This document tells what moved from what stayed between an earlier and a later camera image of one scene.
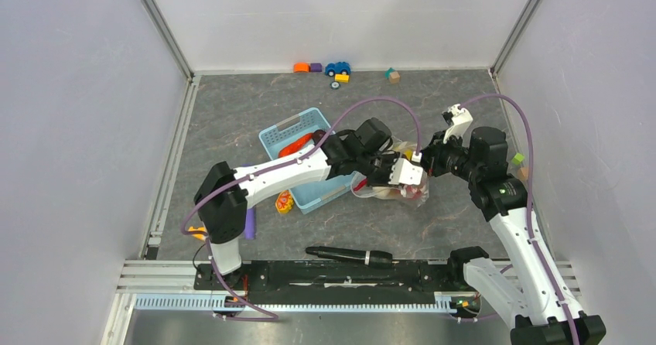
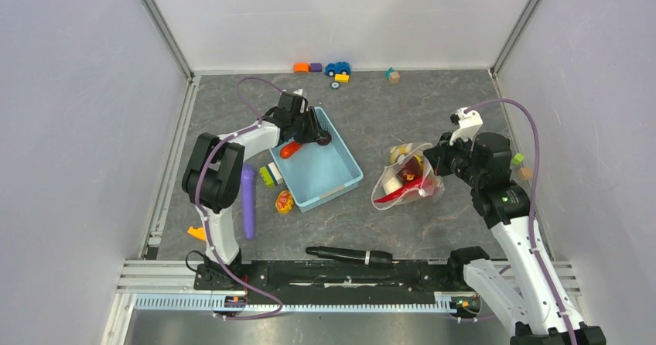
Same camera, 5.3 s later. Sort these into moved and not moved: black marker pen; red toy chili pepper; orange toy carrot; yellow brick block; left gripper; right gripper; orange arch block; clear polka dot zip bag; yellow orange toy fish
Moved: clear polka dot zip bag; left gripper; red toy chili pepper
Not moved: yellow brick block; yellow orange toy fish; orange toy carrot; orange arch block; right gripper; black marker pen
